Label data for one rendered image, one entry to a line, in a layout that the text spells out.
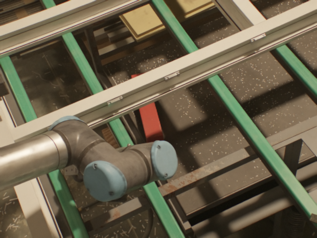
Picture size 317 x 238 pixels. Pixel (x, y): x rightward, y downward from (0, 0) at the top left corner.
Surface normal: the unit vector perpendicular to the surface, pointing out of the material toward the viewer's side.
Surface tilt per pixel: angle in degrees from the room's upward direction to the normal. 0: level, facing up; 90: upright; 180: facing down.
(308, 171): 0
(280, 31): 90
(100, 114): 90
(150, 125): 0
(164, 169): 58
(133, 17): 0
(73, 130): 30
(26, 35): 90
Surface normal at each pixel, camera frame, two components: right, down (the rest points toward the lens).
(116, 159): 0.25, -0.82
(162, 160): 0.76, -0.15
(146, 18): -0.10, -0.59
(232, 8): -0.90, 0.40
